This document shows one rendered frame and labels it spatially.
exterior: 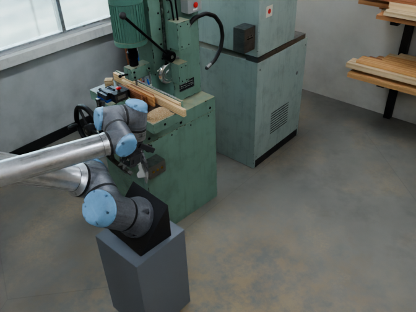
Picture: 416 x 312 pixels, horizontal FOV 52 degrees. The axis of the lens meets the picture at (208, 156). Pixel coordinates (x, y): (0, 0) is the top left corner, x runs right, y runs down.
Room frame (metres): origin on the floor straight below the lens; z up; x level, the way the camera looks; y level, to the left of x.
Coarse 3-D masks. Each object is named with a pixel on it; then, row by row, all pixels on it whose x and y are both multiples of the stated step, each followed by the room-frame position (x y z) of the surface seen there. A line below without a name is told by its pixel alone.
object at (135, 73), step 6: (144, 60) 2.28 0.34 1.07; (126, 66) 2.20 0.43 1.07; (132, 66) 2.20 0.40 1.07; (138, 66) 2.19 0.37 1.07; (144, 66) 2.21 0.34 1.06; (126, 72) 2.18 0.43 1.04; (132, 72) 2.16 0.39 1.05; (138, 72) 2.18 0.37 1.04; (144, 72) 2.21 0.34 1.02; (150, 72) 2.24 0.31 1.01; (126, 78) 2.19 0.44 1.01; (132, 78) 2.15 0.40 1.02; (138, 78) 2.18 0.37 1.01
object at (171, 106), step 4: (124, 80) 2.30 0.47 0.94; (124, 84) 2.28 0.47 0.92; (156, 96) 2.08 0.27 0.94; (156, 100) 2.07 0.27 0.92; (160, 100) 2.04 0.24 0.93; (164, 100) 2.03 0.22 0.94; (160, 104) 2.05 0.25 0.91; (164, 104) 2.02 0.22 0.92; (168, 104) 1.99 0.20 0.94; (172, 104) 1.98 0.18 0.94; (168, 108) 2.00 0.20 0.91; (172, 108) 1.97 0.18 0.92; (176, 108) 1.95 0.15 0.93; (180, 108) 1.93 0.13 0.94; (176, 112) 1.95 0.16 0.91; (180, 112) 1.93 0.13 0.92; (184, 112) 1.92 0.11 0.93; (184, 116) 1.92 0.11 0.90
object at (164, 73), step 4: (164, 64) 2.19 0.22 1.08; (168, 64) 2.20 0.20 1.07; (160, 68) 2.18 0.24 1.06; (164, 68) 2.18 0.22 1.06; (168, 68) 2.20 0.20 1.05; (160, 72) 2.16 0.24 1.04; (164, 72) 2.18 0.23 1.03; (168, 72) 2.20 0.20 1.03; (160, 76) 2.16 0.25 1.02; (164, 76) 2.18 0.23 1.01; (168, 76) 2.19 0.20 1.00; (160, 80) 2.17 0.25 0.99; (164, 80) 2.17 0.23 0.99; (168, 80) 2.20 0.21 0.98
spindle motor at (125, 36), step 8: (112, 0) 2.14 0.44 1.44; (120, 0) 2.12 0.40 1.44; (128, 0) 2.13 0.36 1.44; (136, 0) 2.15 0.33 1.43; (112, 8) 2.14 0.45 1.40; (120, 8) 2.12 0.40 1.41; (128, 8) 2.13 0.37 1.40; (136, 8) 2.15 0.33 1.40; (112, 16) 2.15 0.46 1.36; (128, 16) 2.13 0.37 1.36; (136, 16) 2.15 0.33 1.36; (144, 16) 2.22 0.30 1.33; (112, 24) 2.17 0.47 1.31; (120, 24) 2.13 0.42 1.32; (128, 24) 2.13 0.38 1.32; (136, 24) 2.14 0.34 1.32; (144, 24) 2.20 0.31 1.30; (120, 32) 2.13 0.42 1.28; (128, 32) 2.13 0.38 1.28; (136, 32) 2.14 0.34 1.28; (144, 32) 2.19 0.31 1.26; (120, 40) 2.14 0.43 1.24; (128, 40) 2.12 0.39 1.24; (136, 40) 2.14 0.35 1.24; (144, 40) 2.17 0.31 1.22
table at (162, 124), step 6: (114, 84) 2.34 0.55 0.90; (90, 90) 2.27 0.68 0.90; (96, 90) 2.26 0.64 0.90; (96, 96) 2.23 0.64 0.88; (150, 108) 2.02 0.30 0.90; (174, 114) 1.95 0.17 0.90; (162, 120) 1.89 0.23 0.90; (168, 120) 1.92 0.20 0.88; (174, 120) 1.94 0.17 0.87; (180, 120) 1.97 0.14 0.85; (150, 126) 1.86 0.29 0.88; (156, 126) 1.86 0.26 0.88; (162, 126) 1.89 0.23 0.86; (168, 126) 1.92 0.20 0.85; (156, 132) 1.86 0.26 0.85
